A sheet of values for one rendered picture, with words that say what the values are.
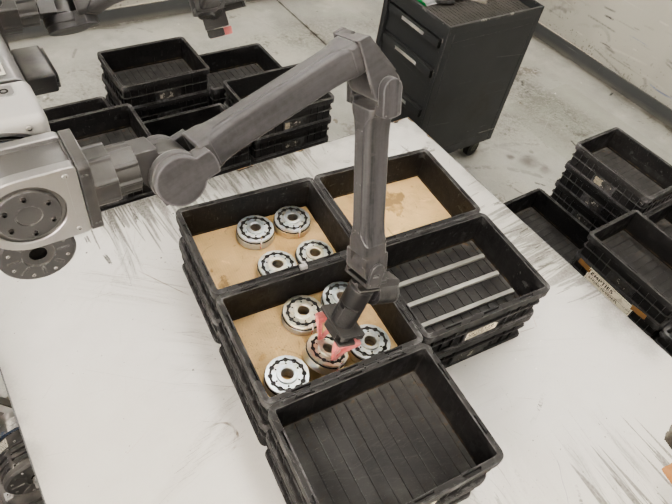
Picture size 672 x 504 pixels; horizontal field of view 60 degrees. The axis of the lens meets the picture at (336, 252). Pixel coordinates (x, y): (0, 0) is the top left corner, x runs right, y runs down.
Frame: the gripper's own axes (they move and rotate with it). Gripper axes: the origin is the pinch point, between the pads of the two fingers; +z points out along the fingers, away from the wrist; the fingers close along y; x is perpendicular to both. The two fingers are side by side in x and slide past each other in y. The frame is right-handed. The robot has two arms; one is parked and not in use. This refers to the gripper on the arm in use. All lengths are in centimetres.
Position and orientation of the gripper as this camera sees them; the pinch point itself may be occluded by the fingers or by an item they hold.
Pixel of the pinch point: (327, 347)
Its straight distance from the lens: 135.0
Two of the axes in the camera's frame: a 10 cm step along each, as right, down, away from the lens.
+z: -3.8, 7.5, 5.4
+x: -7.9, 0.4, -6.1
